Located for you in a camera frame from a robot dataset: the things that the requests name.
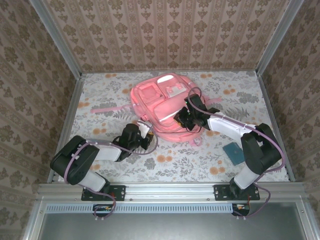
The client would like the pink backpack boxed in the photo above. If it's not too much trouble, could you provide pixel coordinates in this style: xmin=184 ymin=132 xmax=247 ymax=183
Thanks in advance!
xmin=90 ymin=72 xmax=222 ymax=148

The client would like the floral tablecloth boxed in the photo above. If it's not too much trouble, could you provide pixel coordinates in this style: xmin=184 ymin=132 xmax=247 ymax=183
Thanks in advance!
xmin=57 ymin=71 xmax=291 ymax=183

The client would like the black wiring connector box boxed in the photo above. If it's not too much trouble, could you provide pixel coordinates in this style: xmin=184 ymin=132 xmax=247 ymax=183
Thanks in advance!
xmin=231 ymin=203 xmax=251 ymax=217
xmin=92 ymin=203 xmax=116 ymax=218

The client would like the grey metal sheet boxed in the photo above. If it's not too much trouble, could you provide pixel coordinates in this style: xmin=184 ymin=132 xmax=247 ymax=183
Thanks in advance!
xmin=39 ymin=212 xmax=307 ymax=240

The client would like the aluminium mounting rail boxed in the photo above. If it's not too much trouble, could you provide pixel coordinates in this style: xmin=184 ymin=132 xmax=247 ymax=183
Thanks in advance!
xmin=37 ymin=181 xmax=307 ymax=201

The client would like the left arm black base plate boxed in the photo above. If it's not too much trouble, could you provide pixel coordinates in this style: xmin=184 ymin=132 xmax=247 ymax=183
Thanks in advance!
xmin=81 ymin=184 xmax=126 ymax=202

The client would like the aluminium table side rail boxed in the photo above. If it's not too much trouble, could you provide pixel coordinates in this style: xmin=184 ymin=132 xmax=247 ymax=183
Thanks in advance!
xmin=47 ymin=73 xmax=86 ymax=183
xmin=256 ymin=72 xmax=296 ymax=183

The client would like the white slotted cable duct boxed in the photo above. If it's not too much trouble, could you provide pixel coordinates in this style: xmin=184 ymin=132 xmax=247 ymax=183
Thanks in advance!
xmin=46 ymin=202 xmax=235 ymax=214

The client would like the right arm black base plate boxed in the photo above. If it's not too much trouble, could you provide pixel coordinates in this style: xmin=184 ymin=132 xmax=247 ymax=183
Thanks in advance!
xmin=214 ymin=184 xmax=261 ymax=202

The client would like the aluminium frame post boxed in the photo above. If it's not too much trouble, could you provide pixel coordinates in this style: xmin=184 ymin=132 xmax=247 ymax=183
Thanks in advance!
xmin=29 ymin=0 xmax=83 ymax=78
xmin=256 ymin=0 xmax=305 ymax=76

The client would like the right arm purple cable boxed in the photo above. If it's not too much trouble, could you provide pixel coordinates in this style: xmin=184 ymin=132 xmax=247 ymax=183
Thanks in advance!
xmin=187 ymin=86 xmax=286 ymax=221

